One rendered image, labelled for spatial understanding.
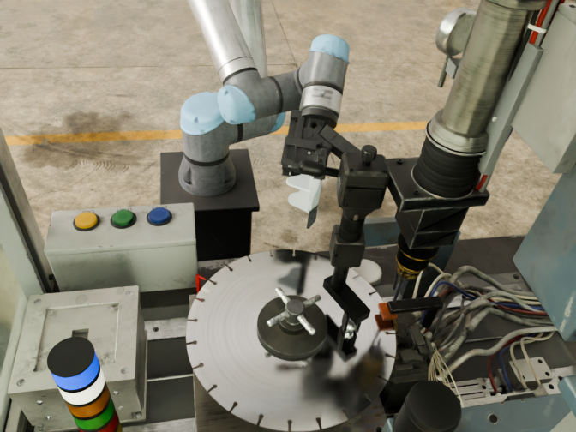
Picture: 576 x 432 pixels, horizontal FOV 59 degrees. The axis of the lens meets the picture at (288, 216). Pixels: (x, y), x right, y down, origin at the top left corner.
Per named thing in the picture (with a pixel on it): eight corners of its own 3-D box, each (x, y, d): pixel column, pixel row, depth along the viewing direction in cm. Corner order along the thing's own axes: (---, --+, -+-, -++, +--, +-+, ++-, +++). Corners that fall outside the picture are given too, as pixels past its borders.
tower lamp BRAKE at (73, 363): (51, 393, 51) (43, 379, 49) (57, 354, 54) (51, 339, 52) (98, 388, 51) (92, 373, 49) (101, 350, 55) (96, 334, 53)
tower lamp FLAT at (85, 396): (58, 408, 53) (51, 394, 51) (64, 369, 56) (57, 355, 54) (103, 403, 54) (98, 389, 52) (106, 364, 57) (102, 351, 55)
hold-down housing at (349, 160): (326, 271, 73) (348, 160, 59) (324, 246, 76) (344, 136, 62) (364, 273, 73) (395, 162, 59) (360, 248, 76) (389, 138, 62)
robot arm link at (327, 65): (337, 59, 102) (359, 40, 95) (328, 109, 100) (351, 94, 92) (303, 45, 99) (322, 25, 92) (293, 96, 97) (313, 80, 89)
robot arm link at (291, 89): (257, 87, 106) (277, 66, 96) (301, 76, 111) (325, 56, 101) (269, 122, 107) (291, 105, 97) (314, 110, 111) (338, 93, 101)
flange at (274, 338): (286, 287, 85) (287, 278, 83) (340, 324, 81) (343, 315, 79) (242, 329, 79) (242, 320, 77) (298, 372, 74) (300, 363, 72)
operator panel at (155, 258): (62, 299, 104) (43, 251, 94) (69, 260, 112) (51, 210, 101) (199, 287, 109) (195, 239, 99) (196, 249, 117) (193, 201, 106)
